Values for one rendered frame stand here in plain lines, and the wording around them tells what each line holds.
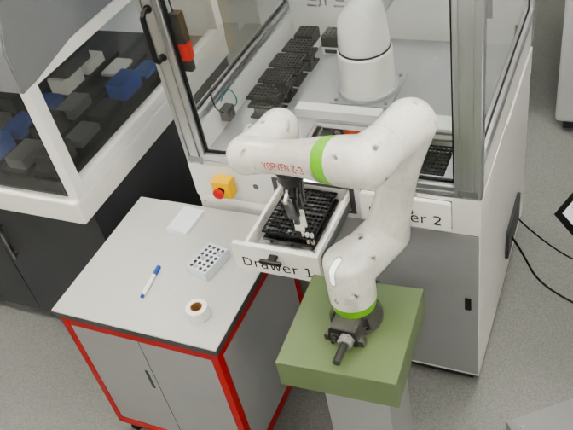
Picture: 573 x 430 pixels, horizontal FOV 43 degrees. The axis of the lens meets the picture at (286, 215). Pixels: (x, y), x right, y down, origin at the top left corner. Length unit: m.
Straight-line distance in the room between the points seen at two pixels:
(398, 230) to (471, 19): 0.56
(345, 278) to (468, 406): 1.18
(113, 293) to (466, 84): 1.30
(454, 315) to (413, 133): 1.14
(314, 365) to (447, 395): 1.05
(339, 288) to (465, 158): 0.55
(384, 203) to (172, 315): 0.83
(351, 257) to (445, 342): 1.00
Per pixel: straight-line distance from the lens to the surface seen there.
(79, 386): 3.31
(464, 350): 2.79
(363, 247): 1.88
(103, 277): 2.55
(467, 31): 1.92
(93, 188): 2.72
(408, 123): 1.63
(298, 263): 2.18
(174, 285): 2.42
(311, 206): 2.35
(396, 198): 1.82
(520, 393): 2.94
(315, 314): 2.08
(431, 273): 2.51
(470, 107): 2.04
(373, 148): 1.56
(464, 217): 2.29
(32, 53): 2.44
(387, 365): 1.94
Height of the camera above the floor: 2.43
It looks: 41 degrees down
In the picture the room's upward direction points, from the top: 13 degrees counter-clockwise
